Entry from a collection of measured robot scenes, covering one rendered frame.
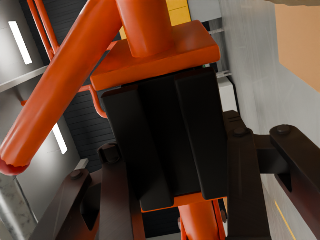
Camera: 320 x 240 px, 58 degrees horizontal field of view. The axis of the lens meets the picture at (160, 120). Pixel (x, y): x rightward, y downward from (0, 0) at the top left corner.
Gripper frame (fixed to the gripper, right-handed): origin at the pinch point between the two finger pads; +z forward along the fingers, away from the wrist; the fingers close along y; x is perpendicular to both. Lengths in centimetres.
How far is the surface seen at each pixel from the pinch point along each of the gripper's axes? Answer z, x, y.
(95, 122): 1018, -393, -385
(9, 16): 951, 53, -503
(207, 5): 718, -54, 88
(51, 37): 746, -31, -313
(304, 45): 12.3, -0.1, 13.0
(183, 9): 715, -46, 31
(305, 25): 11.8, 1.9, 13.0
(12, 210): 410, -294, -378
